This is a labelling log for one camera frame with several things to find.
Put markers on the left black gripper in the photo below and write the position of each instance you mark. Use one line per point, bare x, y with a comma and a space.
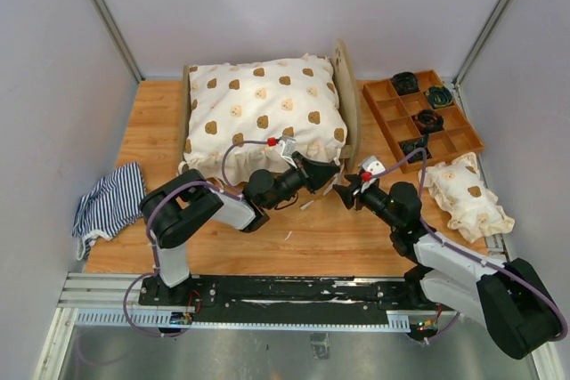
313, 173

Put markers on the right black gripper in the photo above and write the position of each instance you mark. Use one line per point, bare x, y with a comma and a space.
346, 192

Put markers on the wooden pet bed frame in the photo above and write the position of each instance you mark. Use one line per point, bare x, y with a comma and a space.
349, 103

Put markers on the bear print bed cushion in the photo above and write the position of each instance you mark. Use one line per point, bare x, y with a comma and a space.
237, 108

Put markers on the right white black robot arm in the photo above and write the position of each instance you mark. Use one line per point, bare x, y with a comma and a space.
507, 298

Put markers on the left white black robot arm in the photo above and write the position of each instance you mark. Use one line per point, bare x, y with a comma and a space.
177, 210

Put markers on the dark green rolled sock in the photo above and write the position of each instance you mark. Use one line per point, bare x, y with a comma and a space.
416, 149

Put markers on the orange wooden compartment tray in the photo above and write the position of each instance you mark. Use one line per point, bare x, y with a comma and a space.
415, 110

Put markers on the black orange rolled sock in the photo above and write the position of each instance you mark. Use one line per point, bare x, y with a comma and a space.
428, 121

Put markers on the black rolled sock back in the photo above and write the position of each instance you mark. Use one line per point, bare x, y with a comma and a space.
405, 83

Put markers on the small bear print pillow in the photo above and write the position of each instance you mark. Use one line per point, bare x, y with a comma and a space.
459, 190

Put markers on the green black rolled sock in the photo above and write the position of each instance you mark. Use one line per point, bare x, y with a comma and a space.
438, 96

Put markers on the striped blue white cloth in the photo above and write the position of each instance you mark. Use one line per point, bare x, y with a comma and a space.
108, 208

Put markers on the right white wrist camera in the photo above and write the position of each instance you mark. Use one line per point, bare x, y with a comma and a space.
371, 169

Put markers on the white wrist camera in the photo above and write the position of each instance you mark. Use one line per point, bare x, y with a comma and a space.
286, 147
371, 169

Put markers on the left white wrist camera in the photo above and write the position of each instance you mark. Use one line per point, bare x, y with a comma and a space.
286, 147

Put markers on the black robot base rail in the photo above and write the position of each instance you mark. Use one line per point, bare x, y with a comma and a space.
282, 295

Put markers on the white slotted cable duct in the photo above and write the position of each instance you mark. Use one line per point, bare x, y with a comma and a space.
231, 318

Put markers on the right aluminium frame post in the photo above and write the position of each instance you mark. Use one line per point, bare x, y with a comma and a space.
490, 25

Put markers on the aluminium frame post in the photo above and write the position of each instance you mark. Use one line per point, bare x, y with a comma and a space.
117, 38
490, 25

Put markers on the left aluminium frame post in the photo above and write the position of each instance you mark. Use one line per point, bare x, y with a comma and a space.
117, 38

